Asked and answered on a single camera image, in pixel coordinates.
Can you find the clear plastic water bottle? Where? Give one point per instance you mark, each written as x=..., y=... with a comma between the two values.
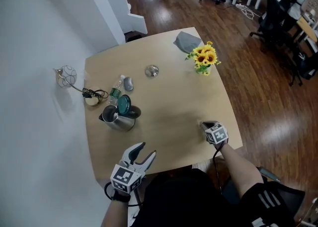
x=116, y=90

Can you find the white cabinet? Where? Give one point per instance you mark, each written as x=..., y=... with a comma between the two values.
x=124, y=10

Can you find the yellow sunflower bouquet in vase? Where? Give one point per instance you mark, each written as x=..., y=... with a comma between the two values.
x=205, y=57

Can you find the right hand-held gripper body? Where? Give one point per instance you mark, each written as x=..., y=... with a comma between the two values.
x=217, y=134

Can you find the person's black clothing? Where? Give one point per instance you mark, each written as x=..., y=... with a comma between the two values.
x=183, y=198

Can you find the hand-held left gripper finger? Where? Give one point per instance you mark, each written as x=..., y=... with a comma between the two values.
x=134, y=150
x=147, y=161

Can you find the gold lamp with globe shade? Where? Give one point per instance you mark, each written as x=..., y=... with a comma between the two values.
x=67, y=75

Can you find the person's right forearm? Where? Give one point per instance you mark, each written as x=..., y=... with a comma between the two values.
x=239, y=169

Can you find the yellow round table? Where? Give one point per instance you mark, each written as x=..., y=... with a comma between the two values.
x=308, y=28

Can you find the person's left forearm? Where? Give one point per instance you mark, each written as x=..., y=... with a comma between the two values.
x=115, y=214

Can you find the stainless steel teapot teal lid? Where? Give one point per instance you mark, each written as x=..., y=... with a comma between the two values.
x=119, y=118

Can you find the grey computer mouse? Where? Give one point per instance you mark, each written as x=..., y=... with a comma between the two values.
x=128, y=84

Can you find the folded grey cloth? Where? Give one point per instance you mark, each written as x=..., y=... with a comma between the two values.
x=186, y=41

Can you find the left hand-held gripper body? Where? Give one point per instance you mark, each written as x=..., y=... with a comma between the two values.
x=125, y=177

